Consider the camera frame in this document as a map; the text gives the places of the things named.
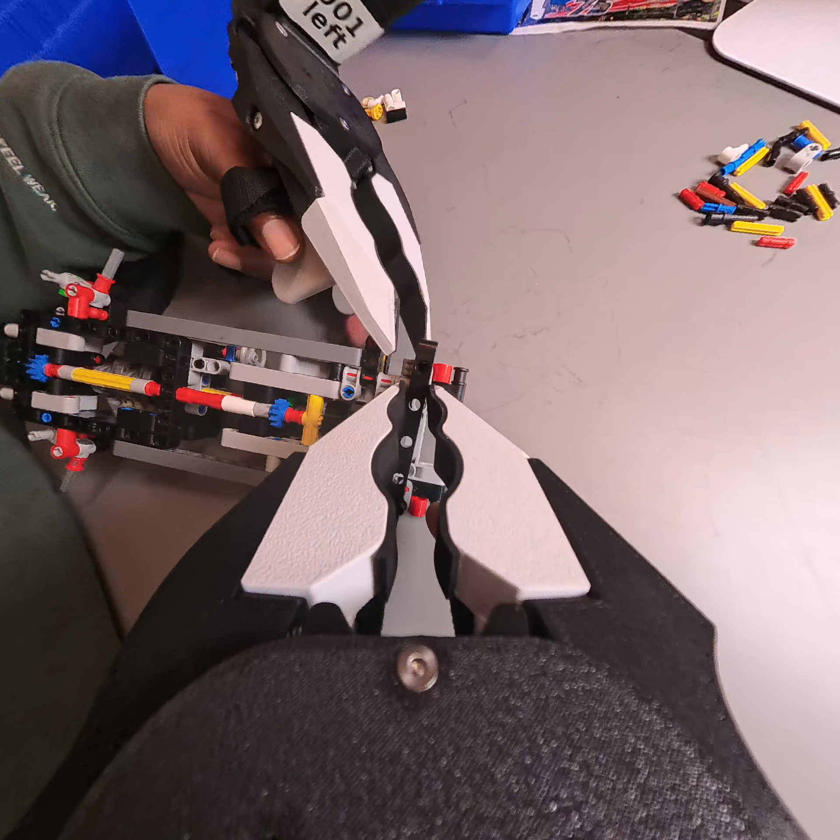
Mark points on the lego car chassis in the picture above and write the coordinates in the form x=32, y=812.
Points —
x=282, y=374

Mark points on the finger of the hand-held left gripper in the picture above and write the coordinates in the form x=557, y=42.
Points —
x=407, y=236
x=348, y=243

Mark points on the person's left hand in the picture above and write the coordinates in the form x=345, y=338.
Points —
x=197, y=138

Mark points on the black lego liftarm beam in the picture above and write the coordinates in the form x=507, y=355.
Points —
x=415, y=394

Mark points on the person's green sweatshirt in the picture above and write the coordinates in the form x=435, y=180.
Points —
x=39, y=590

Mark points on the person's left forearm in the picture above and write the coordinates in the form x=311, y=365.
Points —
x=65, y=164

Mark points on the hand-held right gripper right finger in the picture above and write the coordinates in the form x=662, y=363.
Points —
x=512, y=525

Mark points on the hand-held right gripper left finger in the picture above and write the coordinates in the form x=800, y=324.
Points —
x=321, y=518

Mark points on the yellow grey lego connector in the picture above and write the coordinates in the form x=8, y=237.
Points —
x=375, y=111

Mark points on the pile of loose lego pieces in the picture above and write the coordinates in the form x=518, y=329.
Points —
x=748, y=197

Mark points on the person's right hand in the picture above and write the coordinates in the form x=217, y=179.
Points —
x=432, y=526

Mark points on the colourful sticker sheet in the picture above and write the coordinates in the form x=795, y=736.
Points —
x=623, y=13

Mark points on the blue storage bin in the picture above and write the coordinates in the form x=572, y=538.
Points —
x=164, y=39
x=459, y=16

